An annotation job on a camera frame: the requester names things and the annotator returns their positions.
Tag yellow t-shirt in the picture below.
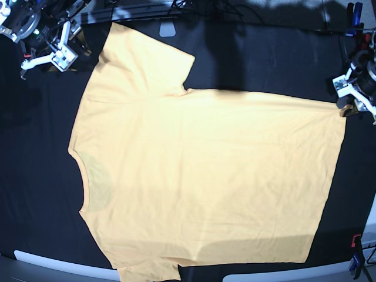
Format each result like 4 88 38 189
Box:
68 23 346 281

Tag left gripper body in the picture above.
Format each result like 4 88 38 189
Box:
345 66 375 113

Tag black cable bundle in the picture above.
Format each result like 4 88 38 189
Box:
102 0 265 21

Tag blue red clamp bottom right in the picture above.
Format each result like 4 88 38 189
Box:
349 234 365 280

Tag black table cloth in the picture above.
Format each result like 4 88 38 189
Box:
1 21 375 268

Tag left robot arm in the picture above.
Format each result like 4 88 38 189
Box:
332 28 375 118

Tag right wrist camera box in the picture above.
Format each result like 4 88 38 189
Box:
51 44 78 72

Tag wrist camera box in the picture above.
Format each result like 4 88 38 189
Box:
51 44 78 72
333 75 353 98

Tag blue clamp top right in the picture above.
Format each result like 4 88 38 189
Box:
345 2 364 37

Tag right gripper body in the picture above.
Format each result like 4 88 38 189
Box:
29 18 82 59

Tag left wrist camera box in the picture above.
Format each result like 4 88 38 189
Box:
333 75 353 98

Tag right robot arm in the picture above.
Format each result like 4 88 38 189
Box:
1 0 92 79

